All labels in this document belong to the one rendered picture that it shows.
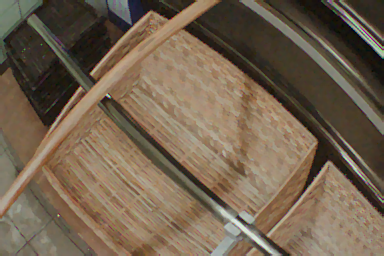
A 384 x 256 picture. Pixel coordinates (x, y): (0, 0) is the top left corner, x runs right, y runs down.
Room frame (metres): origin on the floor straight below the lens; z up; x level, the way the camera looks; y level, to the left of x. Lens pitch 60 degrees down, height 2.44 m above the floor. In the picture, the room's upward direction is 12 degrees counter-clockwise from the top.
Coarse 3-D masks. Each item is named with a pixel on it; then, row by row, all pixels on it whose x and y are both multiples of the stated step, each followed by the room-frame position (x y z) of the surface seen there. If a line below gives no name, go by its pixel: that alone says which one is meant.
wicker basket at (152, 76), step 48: (192, 48) 1.14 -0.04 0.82; (144, 96) 1.19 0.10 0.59; (192, 96) 1.10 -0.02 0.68; (240, 96) 1.01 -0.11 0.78; (96, 144) 1.08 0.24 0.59; (192, 144) 1.03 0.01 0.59; (240, 144) 0.97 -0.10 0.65; (288, 144) 0.88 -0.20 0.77; (96, 192) 0.95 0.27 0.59; (144, 192) 0.93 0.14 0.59; (240, 192) 0.88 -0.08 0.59; (288, 192) 0.76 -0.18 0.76; (144, 240) 0.79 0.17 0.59; (192, 240) 0.77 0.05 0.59
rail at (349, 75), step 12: (264, 0) 0.79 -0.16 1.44; (276, 12) 0.76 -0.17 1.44; (288, 24) 0.73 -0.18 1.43; (300, 24) 0.73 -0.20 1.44; (300, 36) 0.71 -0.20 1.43; (312, 36) 0.70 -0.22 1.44; (324, 48) 0.67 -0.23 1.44; (336, 60) 0.65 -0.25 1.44; (348, 72) 0.62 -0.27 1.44; (360, 84) 0.59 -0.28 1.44; (372, 96) 0.57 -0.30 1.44; (372, 108) 0.55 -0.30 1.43
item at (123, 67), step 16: (208, 0) 0.99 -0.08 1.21; (176, 16) 0.95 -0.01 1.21; (192, 16) 0.95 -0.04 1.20; (160, 32) 0.92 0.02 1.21; (176, 32) 0.92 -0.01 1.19; (144, 48) 0.89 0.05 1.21; (128, 64) 0.87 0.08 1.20; (112, 80) 0.84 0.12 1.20; (96, 96) 0.82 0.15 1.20; (80, 112) 0.79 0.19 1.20; (64, 128) 0.77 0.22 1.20; (48, 144) 0.74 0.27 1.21; (32, 160) 0.72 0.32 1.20; (32, 176) 0.69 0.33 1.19; (16, 192) 0.65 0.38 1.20; (0, 208) 0.62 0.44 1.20
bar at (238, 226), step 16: (32, 16) 1.14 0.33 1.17; (48, 32) 1.06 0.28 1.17; (64, 48) 0.99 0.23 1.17; (64, 64) 0.94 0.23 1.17; (80, 64) 0.93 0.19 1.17; (80, 80) 0.89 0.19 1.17; (96, 80) 0.88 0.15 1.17; (112, 112) 0.80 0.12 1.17; (128, 128) 0.76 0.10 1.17; (144, 144) 0.72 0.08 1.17; (160, 160) 0.69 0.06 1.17; (176, 160) 0.69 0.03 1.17; (176, 176) 0.66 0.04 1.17; (192, 176) 0.65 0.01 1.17; (192, 192) 0.62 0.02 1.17; (208, 192) 0.62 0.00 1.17; (208, 208) 0.59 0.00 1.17; (224, 208) 0.58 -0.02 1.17; (240, 224) 0.54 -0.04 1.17; (224, 240) 0.53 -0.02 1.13; (240, 240) 0.52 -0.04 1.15; (256, 240) 0.50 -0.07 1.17; (272, 240) 0.49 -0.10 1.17
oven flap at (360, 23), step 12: (324, 0) 0.77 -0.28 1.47; (336, 0) 0.76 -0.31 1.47; (348, 0) 0.75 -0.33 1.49; (360, 0) 0.73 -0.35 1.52; (372, 0) 0.71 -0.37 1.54; (336, 12) 0.74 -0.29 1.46; (348, 12) 0.74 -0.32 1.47; (360, 12) 0.72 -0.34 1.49; (372, 12) 0.70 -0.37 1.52; (348, 24) 0.71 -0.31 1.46; (360, 24) 0.70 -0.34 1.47; (372, 24) 0.69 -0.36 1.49; (372, 36) 0.67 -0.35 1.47
